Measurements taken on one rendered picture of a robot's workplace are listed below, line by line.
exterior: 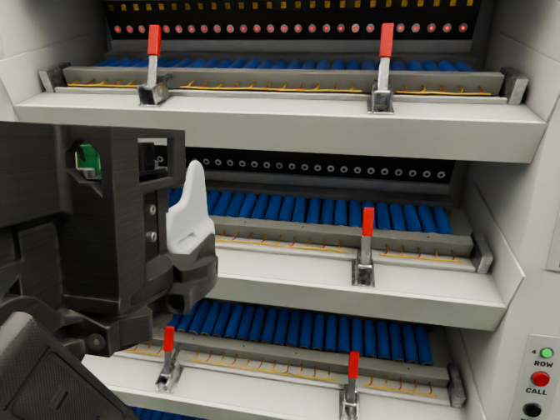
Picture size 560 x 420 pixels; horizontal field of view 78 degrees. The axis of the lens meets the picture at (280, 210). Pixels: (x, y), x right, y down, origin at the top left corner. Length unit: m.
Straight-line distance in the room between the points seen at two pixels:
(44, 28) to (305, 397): 0.63
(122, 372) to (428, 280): 0.47
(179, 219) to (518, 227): 0.37
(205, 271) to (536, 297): 0.39
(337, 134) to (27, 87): 0.40
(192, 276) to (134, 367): 0.48
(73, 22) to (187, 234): 0.51
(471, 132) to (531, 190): 0.09
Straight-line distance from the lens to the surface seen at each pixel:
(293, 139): 0.40
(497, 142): 0.43
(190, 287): 0.16
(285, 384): 0.57
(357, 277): 0.43
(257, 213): 0.51
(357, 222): 0.50
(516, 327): 0.49
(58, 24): 0.64
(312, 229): 0.48
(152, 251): 0.17
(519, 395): 0.54
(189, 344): 0.61
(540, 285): 0.48
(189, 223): 0.20
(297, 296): 0.45
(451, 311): 0.47
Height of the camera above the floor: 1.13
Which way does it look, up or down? 14 degrees down
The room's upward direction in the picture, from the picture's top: 2 degrees clockwise
